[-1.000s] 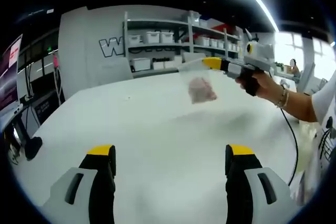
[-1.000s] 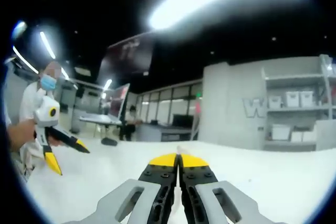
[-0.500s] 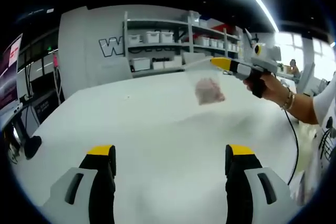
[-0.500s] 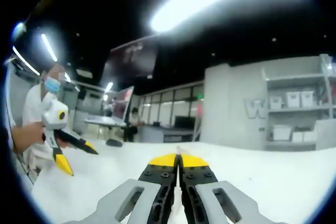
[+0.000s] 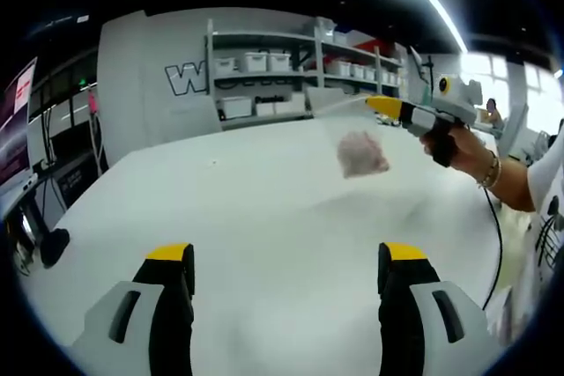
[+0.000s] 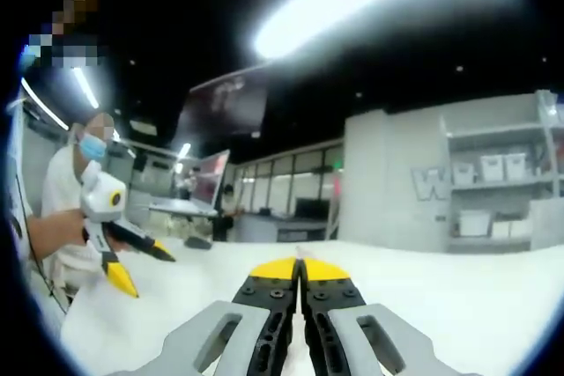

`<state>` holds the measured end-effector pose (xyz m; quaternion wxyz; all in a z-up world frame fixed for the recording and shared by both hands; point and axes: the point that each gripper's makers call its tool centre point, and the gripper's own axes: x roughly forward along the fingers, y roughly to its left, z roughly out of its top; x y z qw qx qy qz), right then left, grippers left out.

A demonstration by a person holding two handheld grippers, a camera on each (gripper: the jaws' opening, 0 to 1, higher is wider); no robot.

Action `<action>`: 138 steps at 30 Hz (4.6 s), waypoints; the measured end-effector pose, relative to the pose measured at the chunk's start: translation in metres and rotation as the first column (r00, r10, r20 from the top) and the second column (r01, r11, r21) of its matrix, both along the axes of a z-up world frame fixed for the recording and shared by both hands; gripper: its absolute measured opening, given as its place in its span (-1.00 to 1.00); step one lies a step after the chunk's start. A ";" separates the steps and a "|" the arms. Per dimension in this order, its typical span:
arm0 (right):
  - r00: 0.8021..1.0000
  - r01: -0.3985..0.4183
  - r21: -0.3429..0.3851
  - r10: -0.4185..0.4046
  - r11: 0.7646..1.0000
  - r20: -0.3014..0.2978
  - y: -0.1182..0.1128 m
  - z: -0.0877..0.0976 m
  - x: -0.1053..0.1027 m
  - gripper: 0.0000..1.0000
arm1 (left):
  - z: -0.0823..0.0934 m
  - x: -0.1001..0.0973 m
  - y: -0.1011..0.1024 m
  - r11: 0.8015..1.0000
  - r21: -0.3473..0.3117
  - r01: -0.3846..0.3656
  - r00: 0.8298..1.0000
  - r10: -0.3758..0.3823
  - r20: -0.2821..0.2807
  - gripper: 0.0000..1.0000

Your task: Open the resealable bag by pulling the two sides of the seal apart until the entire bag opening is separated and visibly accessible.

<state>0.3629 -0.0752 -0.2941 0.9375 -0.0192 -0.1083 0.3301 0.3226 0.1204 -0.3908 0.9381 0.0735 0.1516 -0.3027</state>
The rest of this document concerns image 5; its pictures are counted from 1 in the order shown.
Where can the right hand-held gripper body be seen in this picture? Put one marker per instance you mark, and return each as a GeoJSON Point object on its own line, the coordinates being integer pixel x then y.
{"type": "Point", "coordinates": [462, 103]}

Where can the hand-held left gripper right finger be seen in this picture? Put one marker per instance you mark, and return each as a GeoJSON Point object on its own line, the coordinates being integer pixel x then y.
{"type": "Point", "coordinates": [410, 327]}

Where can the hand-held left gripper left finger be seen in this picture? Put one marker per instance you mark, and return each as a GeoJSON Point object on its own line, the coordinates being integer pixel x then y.
{"type": "Point", "coordinates": [163, 327]}

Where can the clear resealable bag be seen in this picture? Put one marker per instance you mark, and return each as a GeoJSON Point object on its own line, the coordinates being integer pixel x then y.
{"type": "Point", "coordinates": [363, 153]}

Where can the person's right hand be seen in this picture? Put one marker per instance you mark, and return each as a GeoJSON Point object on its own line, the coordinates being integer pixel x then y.
{"type": "Point", "coordinates": [471, 151]}

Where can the white yellow device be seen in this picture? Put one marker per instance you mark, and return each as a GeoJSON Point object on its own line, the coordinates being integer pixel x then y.
{"type": "Point", "coordinates": [388, 120]}

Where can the black stand with white head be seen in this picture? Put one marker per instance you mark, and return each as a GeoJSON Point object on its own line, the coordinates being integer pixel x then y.
{"type": "Point", "coordinates": [423, 65]}

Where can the grey metal shelf unit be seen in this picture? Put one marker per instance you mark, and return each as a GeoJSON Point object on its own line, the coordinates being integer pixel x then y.
{"type": "Point", "coordinates": [361, 48]}
{"type": "Point", "coordinates": [264, 78]}

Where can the grey board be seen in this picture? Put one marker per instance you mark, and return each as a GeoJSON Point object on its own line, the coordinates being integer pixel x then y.
{"type": "Point", "coordinates": [328, 103]}

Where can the long ceiling strip light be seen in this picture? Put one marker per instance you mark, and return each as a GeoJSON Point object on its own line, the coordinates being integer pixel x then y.
{"type": "Point", "coordinates": [436, 6]}

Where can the laptop desk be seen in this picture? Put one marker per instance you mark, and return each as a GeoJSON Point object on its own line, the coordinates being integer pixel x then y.
{"type": "Point", "coordinates": [53, 244]}

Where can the person in white coat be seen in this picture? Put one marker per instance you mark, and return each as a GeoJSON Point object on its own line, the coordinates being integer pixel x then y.
{"type": "Point", "coordinates": [546, 226]}

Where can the black printed box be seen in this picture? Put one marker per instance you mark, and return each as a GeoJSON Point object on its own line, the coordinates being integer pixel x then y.
{"type": "Point", "coordinates": [78, 178]}

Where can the white shelf with bins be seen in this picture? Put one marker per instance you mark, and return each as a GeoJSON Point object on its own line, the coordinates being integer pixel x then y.
{"type": "Point", "coordinates": [255, 61]}

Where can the white stand with pink tag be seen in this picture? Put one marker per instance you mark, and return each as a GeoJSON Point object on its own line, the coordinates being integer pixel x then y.
{"type": "Point", "coordinates": [92, 103]}

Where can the black-framed glass partition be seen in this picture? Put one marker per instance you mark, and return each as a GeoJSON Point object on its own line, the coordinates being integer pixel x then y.
{"type": "Point", "coordinates": [66, 103]}

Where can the silver laptop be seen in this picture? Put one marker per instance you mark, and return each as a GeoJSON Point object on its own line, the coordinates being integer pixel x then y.
{"type": "Point", "coordinates": [15, 120]}

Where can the outlined wall lettering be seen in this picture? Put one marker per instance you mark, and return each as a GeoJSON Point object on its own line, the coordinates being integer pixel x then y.
{"type": "Point", "coordinates": [185, 78]}

